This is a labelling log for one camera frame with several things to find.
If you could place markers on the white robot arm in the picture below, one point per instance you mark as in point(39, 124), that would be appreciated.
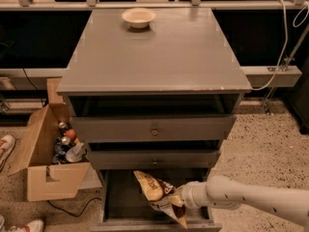
point(221, 192)

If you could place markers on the orange round fruit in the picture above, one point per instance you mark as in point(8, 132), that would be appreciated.
point(71, 134)

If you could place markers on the crumpled silver white bag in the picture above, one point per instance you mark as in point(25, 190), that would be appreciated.
point(75, 153)

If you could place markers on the brown chip bag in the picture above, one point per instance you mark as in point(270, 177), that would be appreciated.
point(156, 192)

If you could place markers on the metal railing frame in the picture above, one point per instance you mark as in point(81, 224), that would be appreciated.
point(38, 39)

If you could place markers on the silver soda can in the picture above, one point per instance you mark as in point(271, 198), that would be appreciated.
point(63, 127)

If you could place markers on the grey open bottom drawer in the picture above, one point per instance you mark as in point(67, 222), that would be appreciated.
point(124, 208)

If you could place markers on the silver can in box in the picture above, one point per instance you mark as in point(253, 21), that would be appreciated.
point(65, 140)

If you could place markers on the white red left sneaker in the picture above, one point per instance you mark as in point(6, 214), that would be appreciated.
point(6, 147)

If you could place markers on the grey top drawer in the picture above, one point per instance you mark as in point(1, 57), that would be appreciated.
point(98, 130)

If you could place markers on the white ceramic bowl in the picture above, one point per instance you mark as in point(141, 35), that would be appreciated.
point(138, 18)

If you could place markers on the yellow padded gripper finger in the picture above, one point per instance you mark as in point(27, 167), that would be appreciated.
point(176, 200)

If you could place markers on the white red right sneaker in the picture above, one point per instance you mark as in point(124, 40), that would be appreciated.
point(36, 225)

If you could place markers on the grey wooden drawer cabinet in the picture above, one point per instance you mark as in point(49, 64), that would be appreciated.
point(179, 66)

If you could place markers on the grey middle drawer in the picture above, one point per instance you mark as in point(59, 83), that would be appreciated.
point(152, 159)

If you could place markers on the open cardboard box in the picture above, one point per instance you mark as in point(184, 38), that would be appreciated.
point(46, 181)

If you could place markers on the white red sneaker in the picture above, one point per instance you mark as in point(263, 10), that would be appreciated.
point(6, 147)
point(36, 225)

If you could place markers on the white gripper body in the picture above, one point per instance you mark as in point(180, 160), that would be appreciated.
point(187, 194)

